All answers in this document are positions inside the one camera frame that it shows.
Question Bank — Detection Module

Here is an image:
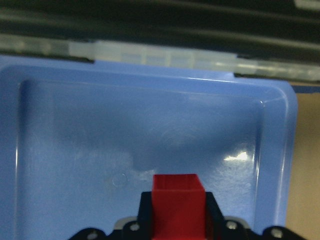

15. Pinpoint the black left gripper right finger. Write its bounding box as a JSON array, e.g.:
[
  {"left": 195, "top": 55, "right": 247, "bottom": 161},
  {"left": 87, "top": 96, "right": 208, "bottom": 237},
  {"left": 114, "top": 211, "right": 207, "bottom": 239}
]
[{"left": 205, "top": 192, "right": 304, "bottom": 240}]

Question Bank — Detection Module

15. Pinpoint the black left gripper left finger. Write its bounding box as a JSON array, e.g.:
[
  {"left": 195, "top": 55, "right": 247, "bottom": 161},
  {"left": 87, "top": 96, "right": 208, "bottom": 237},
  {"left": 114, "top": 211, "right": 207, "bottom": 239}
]
[{"left": 69, "top": 191, "right": 153, "bottom": 240}]

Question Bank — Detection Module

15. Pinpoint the red block from tray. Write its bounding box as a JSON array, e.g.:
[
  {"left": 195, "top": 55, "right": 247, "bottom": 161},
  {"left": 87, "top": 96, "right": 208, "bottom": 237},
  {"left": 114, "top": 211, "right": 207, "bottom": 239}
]
[{"left": 151, "top": 174, "right": 206, "bottom": 240}]

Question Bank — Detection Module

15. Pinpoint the clear plastic storage box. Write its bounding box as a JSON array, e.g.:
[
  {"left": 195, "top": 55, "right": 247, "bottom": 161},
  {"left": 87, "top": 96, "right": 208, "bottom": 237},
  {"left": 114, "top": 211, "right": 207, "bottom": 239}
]
[{"left": 0, "top": 33, "right": 320, "bottom": 83}]

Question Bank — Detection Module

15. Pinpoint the blue plastic tray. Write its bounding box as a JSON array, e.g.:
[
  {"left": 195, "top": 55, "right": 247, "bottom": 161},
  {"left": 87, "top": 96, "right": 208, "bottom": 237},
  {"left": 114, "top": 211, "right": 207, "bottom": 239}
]
[{"left": 0, "top": 55, "right": 298, "bottom": 240}]

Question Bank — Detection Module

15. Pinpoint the black box latch handle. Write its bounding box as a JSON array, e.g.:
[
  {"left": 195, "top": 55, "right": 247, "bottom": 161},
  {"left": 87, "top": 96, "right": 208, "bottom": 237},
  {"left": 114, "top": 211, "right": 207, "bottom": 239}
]
[{"left": 0, "top": 0, "right": 320, "bottom": 46}]

